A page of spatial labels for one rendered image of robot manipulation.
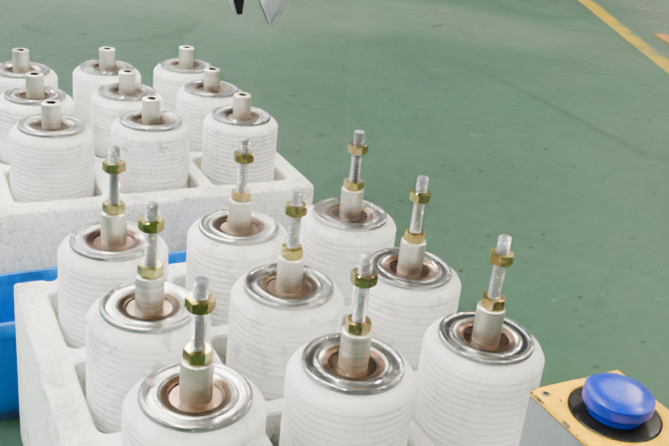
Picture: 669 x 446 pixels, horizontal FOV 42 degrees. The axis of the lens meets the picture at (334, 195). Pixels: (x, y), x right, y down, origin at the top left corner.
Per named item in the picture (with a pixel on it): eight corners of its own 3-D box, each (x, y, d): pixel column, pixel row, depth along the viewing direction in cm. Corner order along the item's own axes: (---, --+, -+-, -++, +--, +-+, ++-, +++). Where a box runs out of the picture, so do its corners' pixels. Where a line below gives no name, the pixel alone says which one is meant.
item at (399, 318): (315, 427, 86) (334, 262, 79) (381, 391, 92) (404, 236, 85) (387, 481, 80) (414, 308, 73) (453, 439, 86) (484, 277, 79)
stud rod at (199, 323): (188, 383, 58) (193, 282, 55) (189, 374, 59) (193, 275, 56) (204, 383, 58) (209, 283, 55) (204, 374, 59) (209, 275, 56)
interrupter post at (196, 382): (179, 413, 57) (181, 370, 56) (175, 391, 59) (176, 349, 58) (216, 409, 58) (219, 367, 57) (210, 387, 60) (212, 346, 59)
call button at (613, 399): (614, 393, 54) (621, 364, 53) (663, 433, 50) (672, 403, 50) (562, 405, 52) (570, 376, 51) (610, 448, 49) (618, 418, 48)
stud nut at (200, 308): (183, 315, 55) (184, 303, 55) (184, 301, 57) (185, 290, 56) (215, 316, 55) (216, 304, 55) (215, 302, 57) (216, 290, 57)
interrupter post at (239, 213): (224, 234, 82) (226, 202, 81) (228, 223, 84) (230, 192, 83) (249, 237, 82) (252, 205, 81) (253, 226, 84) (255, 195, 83)
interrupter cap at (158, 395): (143, 443, 54) (143, 433, 54) (132, 372, 61) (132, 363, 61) (263, 430, 57) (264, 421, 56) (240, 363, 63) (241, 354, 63)
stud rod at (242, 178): (233, 215, 82) (237, 139, 79) (237, 211, 83) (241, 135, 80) (243, 217, 82) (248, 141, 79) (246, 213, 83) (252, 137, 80)
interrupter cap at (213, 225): (191, 243, 80) (191, 236, 79) (206, 210, 87) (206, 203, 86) (274, 253, 80) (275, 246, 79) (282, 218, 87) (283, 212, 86)
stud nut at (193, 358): (181, 365, 57) (182, 354, 56) (182, 350, 58) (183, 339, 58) (212, 366, 57) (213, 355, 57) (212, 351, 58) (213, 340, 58)
